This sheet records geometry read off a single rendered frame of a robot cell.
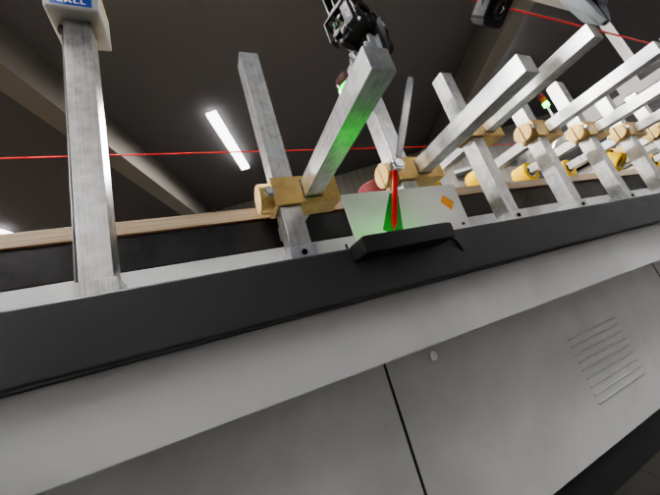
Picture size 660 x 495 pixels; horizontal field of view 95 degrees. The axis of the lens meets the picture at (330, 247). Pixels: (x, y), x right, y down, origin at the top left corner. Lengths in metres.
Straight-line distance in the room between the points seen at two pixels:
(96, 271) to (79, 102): 0.25
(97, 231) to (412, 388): 0.65
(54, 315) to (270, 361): 0.24
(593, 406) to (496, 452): 0.38
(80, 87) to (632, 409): 1.49
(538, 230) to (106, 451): 0.79
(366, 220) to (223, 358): 0.30
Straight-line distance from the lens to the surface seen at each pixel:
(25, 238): 0.75
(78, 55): 0.66
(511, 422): 0.94
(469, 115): 0.57
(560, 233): 0.83
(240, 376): 0.44
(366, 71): 0.34
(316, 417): 0.67
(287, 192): 0.49
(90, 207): 0.49
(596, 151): 1.24
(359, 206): 0.53
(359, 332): 0.49
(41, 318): 0.44
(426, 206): 0.61
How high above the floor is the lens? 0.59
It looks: 15 degrees up
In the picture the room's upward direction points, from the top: 17 degrees counter-clockwise
